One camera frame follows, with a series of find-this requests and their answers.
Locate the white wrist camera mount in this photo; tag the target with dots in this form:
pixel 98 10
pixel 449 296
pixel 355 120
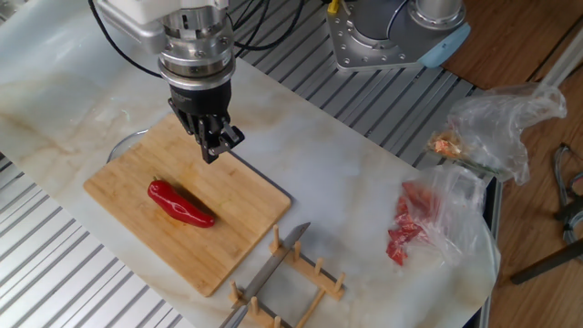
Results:
pixel 150 9

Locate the wooden peg rack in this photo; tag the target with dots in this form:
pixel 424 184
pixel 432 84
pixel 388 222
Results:
pixel 314 275

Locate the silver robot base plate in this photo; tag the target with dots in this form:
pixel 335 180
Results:
pixel 364 50

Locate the clear glass bowl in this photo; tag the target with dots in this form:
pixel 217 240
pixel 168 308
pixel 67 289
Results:
pixel 120 146

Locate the steel kitchen knife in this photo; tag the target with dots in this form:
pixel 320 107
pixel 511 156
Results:
pixel 268 269

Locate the clear bag with orange scraps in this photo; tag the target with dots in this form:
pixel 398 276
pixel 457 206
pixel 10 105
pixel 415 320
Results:
pixel 496 127

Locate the bamboo cutting board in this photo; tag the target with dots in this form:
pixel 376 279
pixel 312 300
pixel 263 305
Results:
pixel 218 196

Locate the clear bag with chili pieces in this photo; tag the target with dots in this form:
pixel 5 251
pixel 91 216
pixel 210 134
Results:
pixel 446 214

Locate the red chili pepper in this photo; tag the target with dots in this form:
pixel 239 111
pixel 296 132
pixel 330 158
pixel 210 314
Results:
pixel 180 207

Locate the silver UR5 robot arm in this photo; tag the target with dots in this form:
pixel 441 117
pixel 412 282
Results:
pixel 196 50

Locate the marble pattern table mat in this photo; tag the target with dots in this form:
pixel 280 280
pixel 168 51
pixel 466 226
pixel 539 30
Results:
pixel 341 173

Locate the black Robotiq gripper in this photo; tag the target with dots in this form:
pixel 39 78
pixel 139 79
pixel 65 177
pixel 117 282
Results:
pixel 200 100

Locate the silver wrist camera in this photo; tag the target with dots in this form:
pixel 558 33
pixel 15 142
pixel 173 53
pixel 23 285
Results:
pixel 141 34

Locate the yellow plug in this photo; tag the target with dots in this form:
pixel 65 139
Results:
pixel 333 6

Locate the dark metal bar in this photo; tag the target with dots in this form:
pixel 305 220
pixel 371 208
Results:
pixel 546 263

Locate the aluminium profile beam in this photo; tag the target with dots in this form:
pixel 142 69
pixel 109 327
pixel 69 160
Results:
pixel 562 64

